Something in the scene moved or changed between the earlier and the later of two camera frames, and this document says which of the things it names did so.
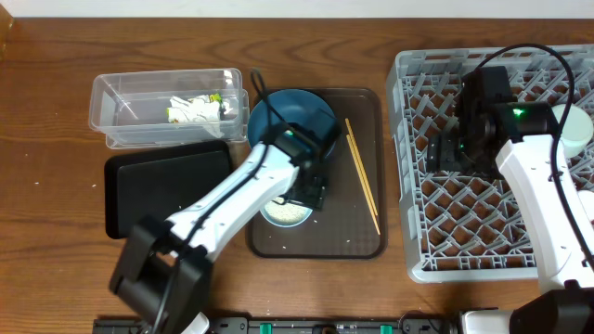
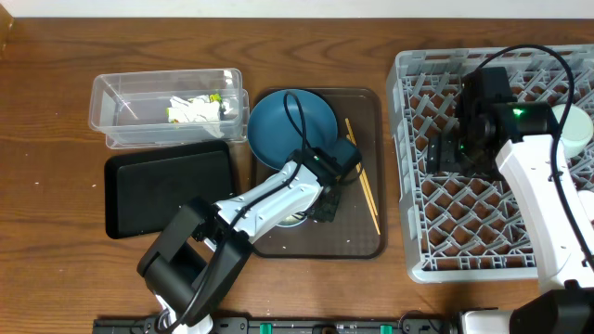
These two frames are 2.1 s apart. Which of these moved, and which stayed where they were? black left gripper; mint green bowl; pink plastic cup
Moved: black left gripper
Stayed: pink plastic cup; mint green bowl
